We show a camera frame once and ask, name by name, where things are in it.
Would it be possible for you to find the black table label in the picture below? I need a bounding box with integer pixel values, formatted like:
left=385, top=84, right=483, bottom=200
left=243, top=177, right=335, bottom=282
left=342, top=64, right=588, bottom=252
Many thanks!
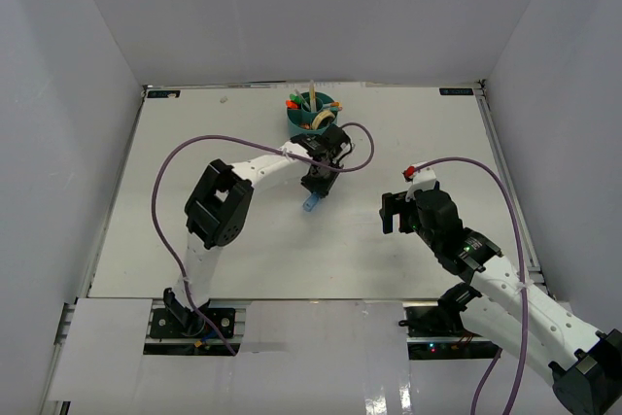
left=439, top=87, right=473, bottom=96
left=146, top=89, right=181, bottom=99

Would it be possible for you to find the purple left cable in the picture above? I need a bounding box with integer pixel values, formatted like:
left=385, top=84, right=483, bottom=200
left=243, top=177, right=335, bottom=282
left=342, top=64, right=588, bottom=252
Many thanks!
left=152, top=122, right=375, bottom=356

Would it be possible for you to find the pink pen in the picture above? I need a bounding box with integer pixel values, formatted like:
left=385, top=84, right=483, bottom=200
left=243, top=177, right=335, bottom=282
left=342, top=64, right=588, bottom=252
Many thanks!
left=308, top=80, right=318, bottom=113

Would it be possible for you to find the left black table label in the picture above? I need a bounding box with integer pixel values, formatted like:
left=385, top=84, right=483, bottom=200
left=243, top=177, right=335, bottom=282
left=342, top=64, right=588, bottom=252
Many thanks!
left=146, top=89, right=181, bottom=99

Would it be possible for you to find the right black table label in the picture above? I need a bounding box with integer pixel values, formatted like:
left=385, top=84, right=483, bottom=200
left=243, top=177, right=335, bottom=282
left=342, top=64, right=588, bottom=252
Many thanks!
left=439, top=87, right=473, bottom=96

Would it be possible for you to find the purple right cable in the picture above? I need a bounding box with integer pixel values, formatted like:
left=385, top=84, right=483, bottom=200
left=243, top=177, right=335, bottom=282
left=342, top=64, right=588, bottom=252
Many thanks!
left=412, top=156, right=531, bottom=415

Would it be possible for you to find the teal round organizer container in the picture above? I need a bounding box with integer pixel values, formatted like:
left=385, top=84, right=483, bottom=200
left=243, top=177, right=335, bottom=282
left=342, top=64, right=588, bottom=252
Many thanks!
left=286, top=91, right=340, bottom=137

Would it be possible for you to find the orange cap black highlighter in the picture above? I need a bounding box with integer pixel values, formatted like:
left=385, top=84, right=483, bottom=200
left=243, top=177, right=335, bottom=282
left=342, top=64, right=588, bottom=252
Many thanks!
left=286, top=100, right=301, bottom=110

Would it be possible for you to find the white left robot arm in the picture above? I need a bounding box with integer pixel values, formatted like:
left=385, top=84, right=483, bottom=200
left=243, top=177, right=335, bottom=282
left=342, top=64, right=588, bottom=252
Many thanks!
left=163, top=124, right=353, bottom=336

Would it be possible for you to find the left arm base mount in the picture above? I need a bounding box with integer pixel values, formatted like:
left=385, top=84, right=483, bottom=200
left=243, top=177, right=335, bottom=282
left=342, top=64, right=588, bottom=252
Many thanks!
left=149, top=288, right=236, bottom=339

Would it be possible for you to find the green cap black highlighter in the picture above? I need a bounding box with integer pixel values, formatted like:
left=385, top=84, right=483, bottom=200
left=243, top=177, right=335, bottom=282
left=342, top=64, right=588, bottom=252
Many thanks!
left=290, top=93, right=303, bottom=103

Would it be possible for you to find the blue correction tape dispenser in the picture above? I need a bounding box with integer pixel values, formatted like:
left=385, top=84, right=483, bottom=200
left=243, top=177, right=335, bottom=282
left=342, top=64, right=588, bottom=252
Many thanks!
left=302, top=193, right=321, bottom=212

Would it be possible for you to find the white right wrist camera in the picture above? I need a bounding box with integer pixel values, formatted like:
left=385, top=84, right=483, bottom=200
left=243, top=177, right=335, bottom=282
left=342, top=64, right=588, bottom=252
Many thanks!
left=402, top=165, right=437, bottom=202

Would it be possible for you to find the purple cable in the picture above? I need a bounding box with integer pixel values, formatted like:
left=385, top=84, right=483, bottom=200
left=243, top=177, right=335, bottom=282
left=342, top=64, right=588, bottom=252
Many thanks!
left=152, top=122, right=375, bottom=356
left=412, top=156, right=531, bottom=415

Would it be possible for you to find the beige masking tape roll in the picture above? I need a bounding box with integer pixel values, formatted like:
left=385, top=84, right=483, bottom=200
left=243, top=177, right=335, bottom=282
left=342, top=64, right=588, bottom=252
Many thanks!
left=310, top=110, right=335, bottom=130

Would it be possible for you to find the grey mechanical pencil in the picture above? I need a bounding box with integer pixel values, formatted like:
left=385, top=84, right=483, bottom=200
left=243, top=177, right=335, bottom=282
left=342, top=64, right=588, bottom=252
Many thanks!
left=295, top=89, right=311, bottom=112

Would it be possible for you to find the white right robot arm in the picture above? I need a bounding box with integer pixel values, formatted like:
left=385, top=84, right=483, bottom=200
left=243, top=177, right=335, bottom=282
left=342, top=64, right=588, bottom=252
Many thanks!
left=379, top=189, right=621, bottom=414

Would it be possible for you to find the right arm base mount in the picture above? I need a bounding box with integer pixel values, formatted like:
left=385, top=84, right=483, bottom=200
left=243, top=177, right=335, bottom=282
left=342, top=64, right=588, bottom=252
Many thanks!
left=398, top=283, right=499, bottom=361

